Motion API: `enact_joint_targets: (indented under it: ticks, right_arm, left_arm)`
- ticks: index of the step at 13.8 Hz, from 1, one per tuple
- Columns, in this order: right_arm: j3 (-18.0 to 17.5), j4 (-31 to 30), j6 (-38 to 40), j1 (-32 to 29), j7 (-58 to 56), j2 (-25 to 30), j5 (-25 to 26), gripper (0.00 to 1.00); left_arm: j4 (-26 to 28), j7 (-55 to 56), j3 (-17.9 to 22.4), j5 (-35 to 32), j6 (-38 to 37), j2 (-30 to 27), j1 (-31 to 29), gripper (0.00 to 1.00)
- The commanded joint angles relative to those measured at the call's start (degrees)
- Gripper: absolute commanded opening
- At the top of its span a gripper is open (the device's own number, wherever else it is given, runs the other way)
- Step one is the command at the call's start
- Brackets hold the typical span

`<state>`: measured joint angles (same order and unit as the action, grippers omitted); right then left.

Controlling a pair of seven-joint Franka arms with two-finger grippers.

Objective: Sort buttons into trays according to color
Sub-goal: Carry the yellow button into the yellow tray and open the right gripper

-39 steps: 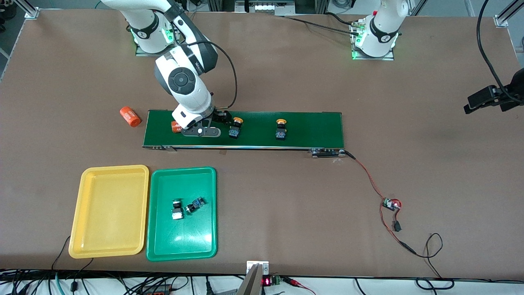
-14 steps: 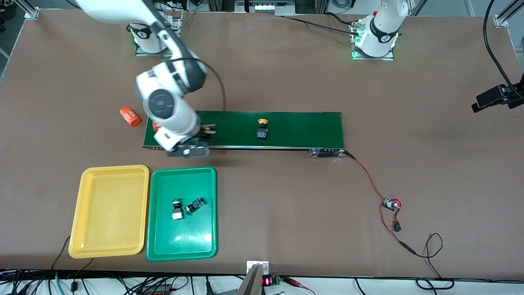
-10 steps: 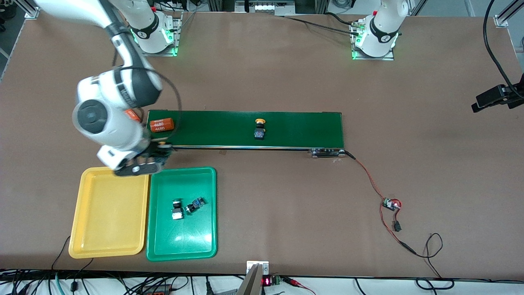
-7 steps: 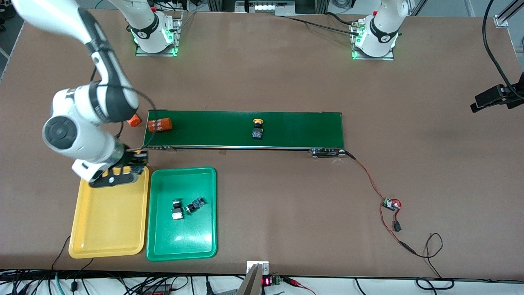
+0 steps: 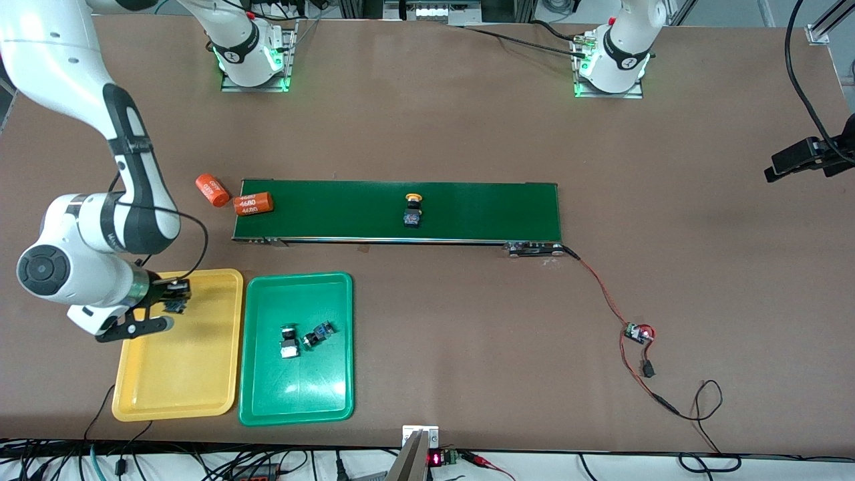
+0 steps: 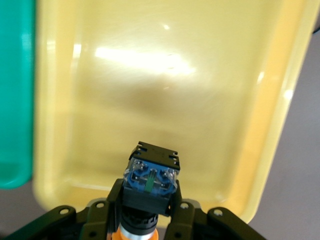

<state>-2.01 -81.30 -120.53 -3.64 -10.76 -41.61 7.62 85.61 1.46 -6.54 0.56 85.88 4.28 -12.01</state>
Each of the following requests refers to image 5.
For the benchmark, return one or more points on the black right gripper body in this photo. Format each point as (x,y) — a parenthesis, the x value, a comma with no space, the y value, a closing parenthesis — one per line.
(161,289)

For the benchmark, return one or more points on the yellow push button switch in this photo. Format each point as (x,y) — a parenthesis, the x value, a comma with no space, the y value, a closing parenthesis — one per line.
(176,305)
(413,212)

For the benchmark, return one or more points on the orange cylinder with white print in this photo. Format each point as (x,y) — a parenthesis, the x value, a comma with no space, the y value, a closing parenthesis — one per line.
(254,203)
(212,190)

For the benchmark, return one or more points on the green push button switch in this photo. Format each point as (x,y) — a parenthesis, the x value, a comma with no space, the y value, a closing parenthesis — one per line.
(318,335)
(289,342)

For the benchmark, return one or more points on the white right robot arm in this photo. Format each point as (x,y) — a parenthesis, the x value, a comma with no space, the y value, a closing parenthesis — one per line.
(67,267)

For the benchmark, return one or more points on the yellow plastic tray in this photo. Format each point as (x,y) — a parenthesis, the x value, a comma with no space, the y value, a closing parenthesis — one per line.
(177,361)

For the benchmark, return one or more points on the green plastic tray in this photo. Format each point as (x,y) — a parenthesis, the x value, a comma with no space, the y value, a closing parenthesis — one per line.
(297,387)

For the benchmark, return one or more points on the small green circuit board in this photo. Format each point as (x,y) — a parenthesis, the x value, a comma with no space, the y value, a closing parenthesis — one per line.
(638,333)

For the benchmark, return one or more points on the green conveyor belt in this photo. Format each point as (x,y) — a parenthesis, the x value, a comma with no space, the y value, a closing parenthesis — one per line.
(467,210)

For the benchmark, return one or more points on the red digit display module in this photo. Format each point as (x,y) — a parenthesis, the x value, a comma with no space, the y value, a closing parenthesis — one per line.
(435,459)

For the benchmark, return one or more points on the red clip lead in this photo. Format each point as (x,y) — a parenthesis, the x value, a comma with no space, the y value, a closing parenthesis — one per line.
(487,462)

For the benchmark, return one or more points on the grey metal equipment box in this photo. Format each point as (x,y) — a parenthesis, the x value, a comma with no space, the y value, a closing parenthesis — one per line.
(434,10)

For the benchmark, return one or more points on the aluminium frame profile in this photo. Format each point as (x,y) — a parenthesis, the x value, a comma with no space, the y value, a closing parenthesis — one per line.
(818,33)

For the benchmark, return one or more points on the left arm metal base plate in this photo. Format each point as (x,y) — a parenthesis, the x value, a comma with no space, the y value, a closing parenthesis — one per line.
(631,93)

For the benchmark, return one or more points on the grey metal camera bracket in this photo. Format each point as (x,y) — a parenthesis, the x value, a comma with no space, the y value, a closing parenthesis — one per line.
(414,461)

